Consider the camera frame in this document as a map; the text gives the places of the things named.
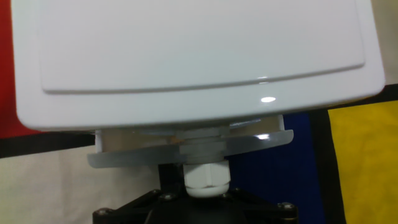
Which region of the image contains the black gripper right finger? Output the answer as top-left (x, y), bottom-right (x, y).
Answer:
top-left (214, 187), bottom-right (299, 224)

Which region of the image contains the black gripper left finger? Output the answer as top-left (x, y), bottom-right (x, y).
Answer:
top-left (92, 188), bottom-right (187, 224)

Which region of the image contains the white plastic drawer cabinet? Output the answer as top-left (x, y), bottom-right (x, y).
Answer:
top-left (11, 0), bottom-right (386, 133)

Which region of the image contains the colour block tablecloth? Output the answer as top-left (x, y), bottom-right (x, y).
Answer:
top-left (0, 0), bottom-right (398, 224)

